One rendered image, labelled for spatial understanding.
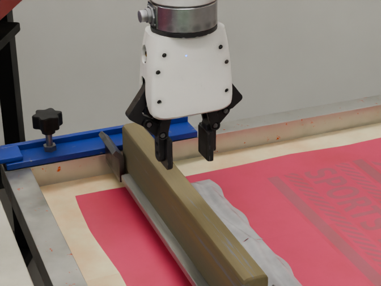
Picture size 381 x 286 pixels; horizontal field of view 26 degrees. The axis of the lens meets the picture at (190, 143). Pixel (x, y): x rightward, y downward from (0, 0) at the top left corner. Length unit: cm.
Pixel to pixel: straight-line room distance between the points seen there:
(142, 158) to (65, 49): 199
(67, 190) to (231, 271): 42
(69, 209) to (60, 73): 194
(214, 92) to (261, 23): 241
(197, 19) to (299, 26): 255
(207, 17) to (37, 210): 38
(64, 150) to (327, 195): 40
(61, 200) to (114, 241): 14
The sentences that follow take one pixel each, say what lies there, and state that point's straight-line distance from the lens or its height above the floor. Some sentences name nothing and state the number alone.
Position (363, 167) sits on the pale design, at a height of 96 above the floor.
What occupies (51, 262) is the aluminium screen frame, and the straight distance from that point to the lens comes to 102.
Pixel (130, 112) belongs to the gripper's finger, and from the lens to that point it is 94.
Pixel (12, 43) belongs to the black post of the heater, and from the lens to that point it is 250.
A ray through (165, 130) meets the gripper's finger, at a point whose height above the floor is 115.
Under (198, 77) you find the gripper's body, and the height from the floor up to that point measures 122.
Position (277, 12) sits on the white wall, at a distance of 336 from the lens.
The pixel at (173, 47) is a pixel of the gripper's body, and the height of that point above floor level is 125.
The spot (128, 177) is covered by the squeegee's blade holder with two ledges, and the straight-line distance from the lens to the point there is 118.
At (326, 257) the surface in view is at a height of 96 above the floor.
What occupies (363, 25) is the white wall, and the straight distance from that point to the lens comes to 360.
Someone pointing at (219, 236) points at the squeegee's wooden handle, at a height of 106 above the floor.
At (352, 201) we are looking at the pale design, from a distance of 122.
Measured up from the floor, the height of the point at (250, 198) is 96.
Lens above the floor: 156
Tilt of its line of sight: 26 degrees down
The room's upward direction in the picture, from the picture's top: straight up
